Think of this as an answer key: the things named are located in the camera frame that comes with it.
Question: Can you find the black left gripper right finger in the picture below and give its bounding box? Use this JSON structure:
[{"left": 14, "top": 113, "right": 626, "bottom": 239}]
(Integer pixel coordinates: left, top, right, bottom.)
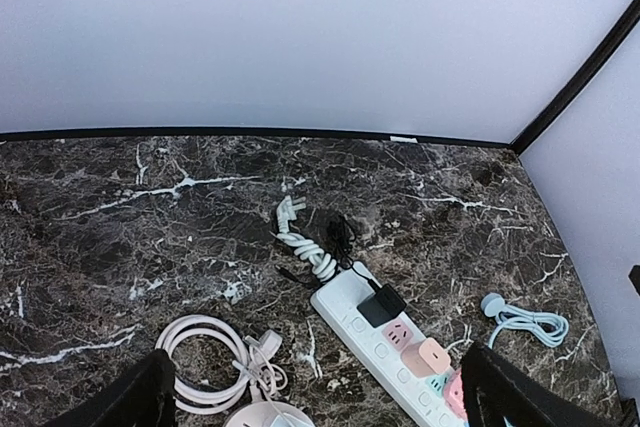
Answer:
[{"left": 461, "top": 342, "right": 617, "bottom": 427}]

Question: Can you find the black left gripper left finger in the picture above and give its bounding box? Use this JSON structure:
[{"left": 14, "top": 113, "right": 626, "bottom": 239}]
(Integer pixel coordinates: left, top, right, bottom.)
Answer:
[{"left": 45, "top": 349, "right": 176, "bottom": 427}]

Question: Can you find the peach cube plug adapter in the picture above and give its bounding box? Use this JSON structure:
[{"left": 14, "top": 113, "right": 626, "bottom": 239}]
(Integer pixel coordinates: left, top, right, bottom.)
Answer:
[{"left": 401, "top": 337, "right": 451, "bottom": 378}]

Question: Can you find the white multi-socket power strip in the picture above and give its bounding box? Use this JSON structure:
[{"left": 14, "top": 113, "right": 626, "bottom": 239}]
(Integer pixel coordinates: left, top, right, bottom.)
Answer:
[{"left": 311, "top": 262, "right": 466, "bottom": 426}]

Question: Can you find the pink square plug adapter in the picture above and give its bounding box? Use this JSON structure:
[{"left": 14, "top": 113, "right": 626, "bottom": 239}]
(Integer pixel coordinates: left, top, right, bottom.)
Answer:
[{"left": 383, "top": 317, "right": 414, "bottom": 352}]

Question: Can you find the round pink power socket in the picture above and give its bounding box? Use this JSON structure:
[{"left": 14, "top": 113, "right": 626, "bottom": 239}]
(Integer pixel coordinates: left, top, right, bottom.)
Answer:
[{"left": 224, "top": 401, "right": 315, "bottom": 427}]

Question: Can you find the black charger adapter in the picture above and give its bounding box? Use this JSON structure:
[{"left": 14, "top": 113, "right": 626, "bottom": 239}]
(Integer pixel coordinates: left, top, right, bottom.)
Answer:
[{"left": 357, "top": 284, "right": 406, "bottom": 328}]

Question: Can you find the white coiled round-socket cable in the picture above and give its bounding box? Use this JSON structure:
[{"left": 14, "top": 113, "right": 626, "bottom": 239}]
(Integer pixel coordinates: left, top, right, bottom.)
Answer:
[{"left": 154, "top": 314, "right": 261, "bottom": 416}]

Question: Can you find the light blue strip cable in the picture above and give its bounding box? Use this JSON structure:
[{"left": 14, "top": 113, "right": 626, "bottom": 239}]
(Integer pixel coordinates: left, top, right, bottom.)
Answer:
[{"left": 480, "top": 292, "right": 571, "bottom": 349}]

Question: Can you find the white coiled power strip cable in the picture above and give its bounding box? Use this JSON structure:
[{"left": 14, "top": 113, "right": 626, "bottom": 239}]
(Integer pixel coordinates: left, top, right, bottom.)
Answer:
[{"left": 270, "top": 196, "right": 339, "bottom": 283}]

